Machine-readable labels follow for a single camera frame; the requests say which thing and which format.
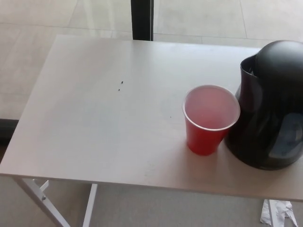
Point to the black vertical pillar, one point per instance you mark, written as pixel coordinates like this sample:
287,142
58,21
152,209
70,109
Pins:
142,19

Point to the white metal table leg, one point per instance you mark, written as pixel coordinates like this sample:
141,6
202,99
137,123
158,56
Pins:
91,201
32,190

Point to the black electric kettle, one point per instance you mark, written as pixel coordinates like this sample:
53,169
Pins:
265,113

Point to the red plastic cup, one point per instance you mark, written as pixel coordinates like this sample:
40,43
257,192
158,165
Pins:
203,139

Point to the crumpled white paper scrap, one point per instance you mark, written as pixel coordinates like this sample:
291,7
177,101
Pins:
284,210

